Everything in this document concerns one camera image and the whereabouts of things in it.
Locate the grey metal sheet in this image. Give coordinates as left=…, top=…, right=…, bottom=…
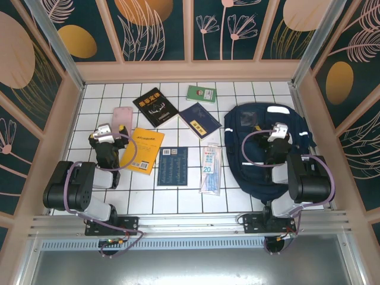
left=17, top=249, right=366, bottom=285

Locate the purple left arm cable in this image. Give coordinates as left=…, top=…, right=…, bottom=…
left=64, top=132, right=145, bottom=258

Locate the navy notebook with yellow label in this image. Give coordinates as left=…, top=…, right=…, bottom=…
left=178, top=102, right=223, bottom=142

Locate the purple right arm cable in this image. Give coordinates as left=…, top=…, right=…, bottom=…
left=241, top=127, right=337, bottom=256

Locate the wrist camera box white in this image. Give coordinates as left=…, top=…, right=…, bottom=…
left=267, top=122, right=289, bottom=142
left=90, top=124, right=116, bottom=144

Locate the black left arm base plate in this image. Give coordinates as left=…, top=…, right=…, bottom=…
left=84, top=216, right=140, bottom=237

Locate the dark blue thin booklet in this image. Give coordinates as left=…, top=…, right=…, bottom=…
left=156, top=146, right=189, bottom=188

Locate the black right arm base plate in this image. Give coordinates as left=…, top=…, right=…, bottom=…
left=237, top=213, right=298, bottom=235

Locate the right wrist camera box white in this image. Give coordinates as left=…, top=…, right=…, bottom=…
left=267, top=122, right=289, bottom=142

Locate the green notebook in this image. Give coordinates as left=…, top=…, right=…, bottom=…
left=186, top=84, right=217, bottom=106

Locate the small circuit board with wires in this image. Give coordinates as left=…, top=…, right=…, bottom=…
left=275, top=232, right=298, bottom=242
left=99, top=237, right=126, bottom=248

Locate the aluminium mounting rail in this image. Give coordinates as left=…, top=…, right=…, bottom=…
left=28, top=210, right=356, bottom=239

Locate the black book with antler print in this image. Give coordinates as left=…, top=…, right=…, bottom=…
left=132, top=87, right=180, bottom=129

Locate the pink pencil case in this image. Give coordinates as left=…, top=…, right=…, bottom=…
left=112, top=106, right=134, bottom=134

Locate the aluminium corner post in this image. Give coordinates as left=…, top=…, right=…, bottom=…
left=23, top=0, right=87, bottom=90
left=290, top=0, right=349, bottom=87

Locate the yellow book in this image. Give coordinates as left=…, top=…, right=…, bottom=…
left=119, top=127, right=166, bottom=176

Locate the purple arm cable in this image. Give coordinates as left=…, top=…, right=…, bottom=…
left=64, top=132, right=145, bottom=258
left=241, top=127, right=337, bottom=256

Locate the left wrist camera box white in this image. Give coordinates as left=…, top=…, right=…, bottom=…
left=90, top=124, right=116, bottom=144

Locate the slotted grey cable duct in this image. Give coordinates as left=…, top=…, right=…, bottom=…
left=38, top=239, right=346, bottom=252

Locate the navy blue student backpack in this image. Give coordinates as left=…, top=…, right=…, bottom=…
left=223, top=103, right=317, bottom=205

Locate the clear pack of blue pens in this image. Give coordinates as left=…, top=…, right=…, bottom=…
left=198, top=142, right=222, bottom=197

